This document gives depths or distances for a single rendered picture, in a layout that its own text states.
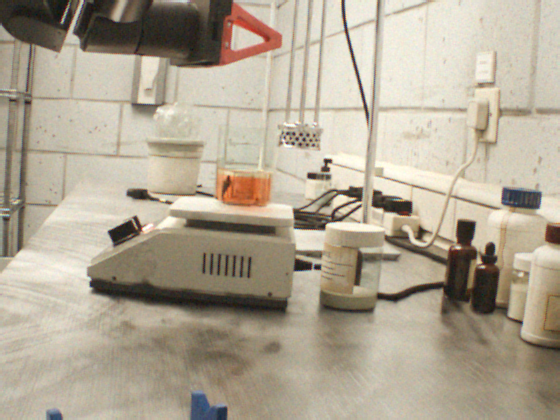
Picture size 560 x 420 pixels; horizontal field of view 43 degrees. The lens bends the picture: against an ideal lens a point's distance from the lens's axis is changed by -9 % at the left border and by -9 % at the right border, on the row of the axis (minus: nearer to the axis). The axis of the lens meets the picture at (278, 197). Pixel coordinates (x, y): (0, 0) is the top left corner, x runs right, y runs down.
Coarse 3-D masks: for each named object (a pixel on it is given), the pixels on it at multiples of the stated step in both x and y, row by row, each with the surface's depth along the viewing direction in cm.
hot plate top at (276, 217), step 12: (180, 204) 75; (192, 204) 76; (204, 204) 77; (276, 204) 82; (180, 216) 71; (192, 216) 71; (204, 216) 71; (216, 216) 71; (228, 216) 71; (240, 216) 71; (252, 216) 71; (264, 216) 72; (276, 216) 72; (288, 216) 73
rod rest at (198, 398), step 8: (192, 392) 37; (200, 392) 37; (192, 400) 37; (200, 400) 37; (56, 408) 33; (192, 408) 37; (200, 408) 37; (208, 408) 37; (216, 408) 36; (224, 408) 36; (48, 416) 32; (56, 416) 32; (192, 416) 37; (200, 416) 37; (208, 416) 36; (216, 416) 36; (224, 416) 36
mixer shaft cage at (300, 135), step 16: (320, 48) 110; (304, 64) 111; (320, 64) 110; (288, 80) 110; (304, 80) 111; (320, 80) 110; (288, 96) 110; (304, 96) 111; (320, 96) 110; (288, 112) 110; (304, 112) 112; (288, 128) 109; (304, 128) 109; (320, 128) 110; (288, 144) 110; (304, 144) 109
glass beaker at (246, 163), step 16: (224, 128) 75; (240, 128) 74; (256, 128) 74; (224, 144) 75; (240, 144) 75; (256, 144) 75; (272, 144) 76; (224, 160) 76; (240, 160) 75; (256, 160) 75; (272, 160) 76; (224, 176) 76; (240, 176) 75; (256, 176) 75; (272, 176) 77; (224, 192) 76; (240, 192) 75; (256, 192) 75; (272, 192) 77; (240, 208) 75; (256, 208) 76
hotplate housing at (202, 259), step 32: (160, 224) 74; (192, 224) 73; (224, 224) 73; (128, 256) 71; (160, 256) 71; (192, 256) 71; (224, 256) 71; (256, 256) 71; (288, 256) 71; (128, 288) 72; (160, 288) 72; (192, 288) 72; (224, 288) 72; (256, 288) 72; (288, 288) 72
